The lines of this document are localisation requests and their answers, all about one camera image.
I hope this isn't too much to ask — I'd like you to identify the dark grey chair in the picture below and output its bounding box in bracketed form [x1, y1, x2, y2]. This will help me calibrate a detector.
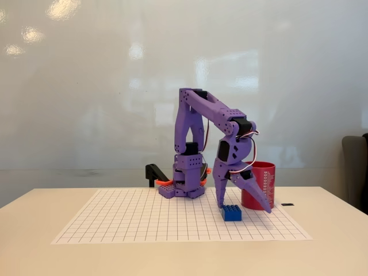
[341, 132, 368, 215]

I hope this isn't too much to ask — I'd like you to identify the red cup with white print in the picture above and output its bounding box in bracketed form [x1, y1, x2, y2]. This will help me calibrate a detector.
[240, 161, 277, 212]

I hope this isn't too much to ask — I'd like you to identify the white grid paper sheet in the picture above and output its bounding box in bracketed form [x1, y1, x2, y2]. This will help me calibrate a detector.
[51, 188, 313, 246]

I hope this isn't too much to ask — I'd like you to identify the thin servo cable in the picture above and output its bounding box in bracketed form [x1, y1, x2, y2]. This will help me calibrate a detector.
[197, 113, 211, 155]

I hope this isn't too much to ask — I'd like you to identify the blue toy brick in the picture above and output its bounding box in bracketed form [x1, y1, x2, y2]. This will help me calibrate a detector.
[220, 204, 243, 222]

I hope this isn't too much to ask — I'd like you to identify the black table clamp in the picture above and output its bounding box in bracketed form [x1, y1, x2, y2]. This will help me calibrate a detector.
[145, 163, 169, 188]

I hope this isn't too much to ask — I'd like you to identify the white red black wrist cable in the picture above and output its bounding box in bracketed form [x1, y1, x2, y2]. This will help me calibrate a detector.
[228, 130, 260, 177]

